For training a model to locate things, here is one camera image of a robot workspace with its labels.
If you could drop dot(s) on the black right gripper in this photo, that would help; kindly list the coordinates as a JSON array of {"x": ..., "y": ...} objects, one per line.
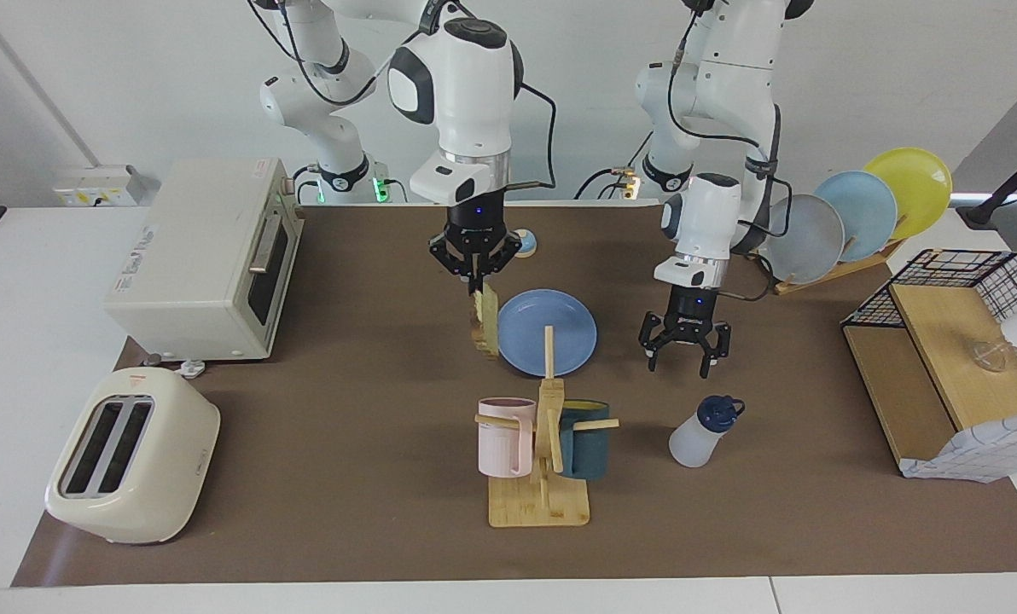
[{"x": 476, "y": 223}]

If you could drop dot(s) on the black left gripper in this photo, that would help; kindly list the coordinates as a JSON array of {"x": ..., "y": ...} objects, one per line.
[{"x": 692, "y": 311}]

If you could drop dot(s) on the toasted bread slice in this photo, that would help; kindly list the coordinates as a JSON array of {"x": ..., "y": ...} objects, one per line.
[{"x": 485, "y": 328}]

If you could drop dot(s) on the seasoning bottle with blue cap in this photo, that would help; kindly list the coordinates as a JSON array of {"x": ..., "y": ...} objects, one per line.
[{"x": 696, "y": 439}]

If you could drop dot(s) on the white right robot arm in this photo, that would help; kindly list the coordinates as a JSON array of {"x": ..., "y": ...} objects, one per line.
[{"x": 466, "y": 94}]

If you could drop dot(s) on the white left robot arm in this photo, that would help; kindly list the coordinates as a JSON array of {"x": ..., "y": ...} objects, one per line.
[{"x": 730, "y": 68}]

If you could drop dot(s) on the blue round plate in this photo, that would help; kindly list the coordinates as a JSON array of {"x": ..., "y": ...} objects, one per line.
[{"x": 538, "y": 328}]

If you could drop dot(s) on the pale grey plate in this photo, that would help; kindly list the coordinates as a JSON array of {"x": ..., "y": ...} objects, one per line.
[{"x": 811, "y": 243}]

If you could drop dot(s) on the light blue plate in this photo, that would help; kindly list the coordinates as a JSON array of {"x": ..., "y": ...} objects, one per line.
[{"x": 867, "y": 209}]

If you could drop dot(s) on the yellow plate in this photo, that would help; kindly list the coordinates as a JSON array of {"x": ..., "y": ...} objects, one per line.
[{"x": 922, "y": 183}]

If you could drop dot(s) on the small blue-white knob lid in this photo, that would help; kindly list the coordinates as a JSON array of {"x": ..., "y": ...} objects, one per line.
[{"x": 528, "y": 247}]

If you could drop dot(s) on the teal mug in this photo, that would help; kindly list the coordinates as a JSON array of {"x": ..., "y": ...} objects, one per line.
[{"x": 587, "y": 448}]

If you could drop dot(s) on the wooden dish rack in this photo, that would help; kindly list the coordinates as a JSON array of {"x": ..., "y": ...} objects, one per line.
[{"x": 833, "y": 275}]

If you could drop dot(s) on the pink ribbed mug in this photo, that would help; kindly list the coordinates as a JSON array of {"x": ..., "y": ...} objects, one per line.
[{"x": 502, "y": 443}]

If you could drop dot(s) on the wooden mug tree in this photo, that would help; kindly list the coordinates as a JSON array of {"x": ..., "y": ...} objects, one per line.
[{"x": 538, "y": 507}]

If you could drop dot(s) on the brown table mat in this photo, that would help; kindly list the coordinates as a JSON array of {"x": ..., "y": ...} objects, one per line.
[{"x": 372, "y": 477}]

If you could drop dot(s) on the wooden shelf box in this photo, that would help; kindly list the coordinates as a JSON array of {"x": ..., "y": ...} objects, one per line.
[{"x": 944, "y": 341}]

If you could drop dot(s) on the white toaster oven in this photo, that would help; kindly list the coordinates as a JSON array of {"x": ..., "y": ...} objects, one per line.
[{"x": 184, "y": 281}]

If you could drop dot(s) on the clear glass piece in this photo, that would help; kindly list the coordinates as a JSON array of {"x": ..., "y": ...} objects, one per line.
[{"x": 993, "y": 358}]

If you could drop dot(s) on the white power plug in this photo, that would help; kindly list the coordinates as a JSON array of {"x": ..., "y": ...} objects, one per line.
[{"x": 191, "y": 368}]

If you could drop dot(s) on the white checked cloth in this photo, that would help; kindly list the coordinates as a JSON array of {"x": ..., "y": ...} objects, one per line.
[{"x": 986, "y": 448}]

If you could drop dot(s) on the cream two-slot toaster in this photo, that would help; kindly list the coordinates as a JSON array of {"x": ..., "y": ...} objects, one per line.
[{"x": 159, "y": 460}]

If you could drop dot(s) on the white wall socket box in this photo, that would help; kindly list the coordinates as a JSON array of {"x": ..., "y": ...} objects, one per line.
[{"x": 99, "y": 183}]

